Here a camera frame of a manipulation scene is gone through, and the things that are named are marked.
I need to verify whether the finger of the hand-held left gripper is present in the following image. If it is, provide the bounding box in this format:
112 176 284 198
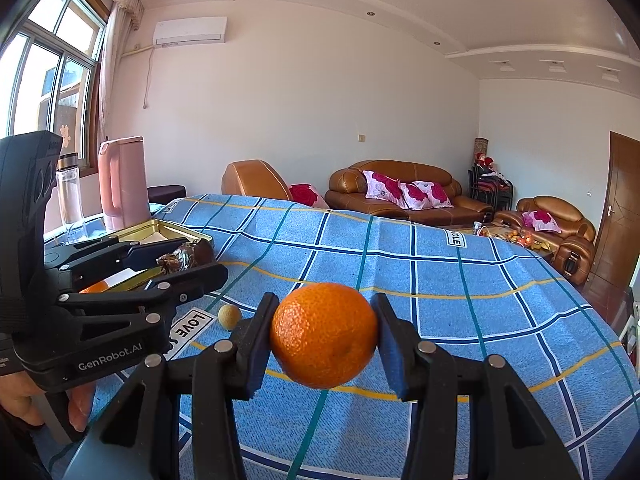
57 261 229 335
44 237 176 286

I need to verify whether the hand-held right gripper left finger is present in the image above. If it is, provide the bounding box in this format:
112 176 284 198
85 291 281 480

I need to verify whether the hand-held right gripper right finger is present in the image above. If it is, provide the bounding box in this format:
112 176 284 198
370 292 583 480

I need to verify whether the brown water chestnut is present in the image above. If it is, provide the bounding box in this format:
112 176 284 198
156 238 217 275

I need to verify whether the gold metal tin box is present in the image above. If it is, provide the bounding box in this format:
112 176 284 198
75 219 213 293

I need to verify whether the person's left hand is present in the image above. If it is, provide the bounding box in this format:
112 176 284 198
0 370 96 433

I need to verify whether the small yellowish round fruit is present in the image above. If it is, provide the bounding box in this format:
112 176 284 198
217 305 243 332

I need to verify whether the clear plastic bottle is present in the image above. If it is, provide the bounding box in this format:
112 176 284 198
55 152 85 241

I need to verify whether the pink electric kettle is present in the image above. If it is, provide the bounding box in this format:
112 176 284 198
97 136 149 232

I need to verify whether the dark stool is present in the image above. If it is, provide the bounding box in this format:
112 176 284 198
147 185 187 206

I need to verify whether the blue plaid tablecloth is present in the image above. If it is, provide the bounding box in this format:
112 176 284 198
42 194 633 480

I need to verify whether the brown leather armchair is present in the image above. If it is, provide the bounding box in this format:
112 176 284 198
495 196 597 286
221 160 331 209

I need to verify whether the red floral pillow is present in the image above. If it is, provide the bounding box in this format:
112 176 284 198
287 183 331 208

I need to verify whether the pink floral pillow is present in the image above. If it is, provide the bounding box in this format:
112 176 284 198
412 180 455 209
522 210 563 234
362 170 408 209
397 181 433 211

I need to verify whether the brown leather sofa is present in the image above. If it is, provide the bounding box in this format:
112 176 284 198
325 160 496 227

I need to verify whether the cluttered coffee table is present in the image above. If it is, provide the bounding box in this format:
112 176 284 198
457 220 556 263

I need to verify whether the window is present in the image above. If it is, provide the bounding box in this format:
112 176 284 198
0 0 108 171

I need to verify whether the pale lace curtain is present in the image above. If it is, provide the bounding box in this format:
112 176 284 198
90 0 146 161

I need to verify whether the stack of dark chairs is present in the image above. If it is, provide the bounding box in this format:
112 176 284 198
467 162 515 211

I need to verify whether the brown wooden door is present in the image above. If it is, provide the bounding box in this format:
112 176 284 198
582 131 640 328

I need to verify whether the white wall air conditioner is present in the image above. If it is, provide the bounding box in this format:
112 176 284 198
153 16 227 47

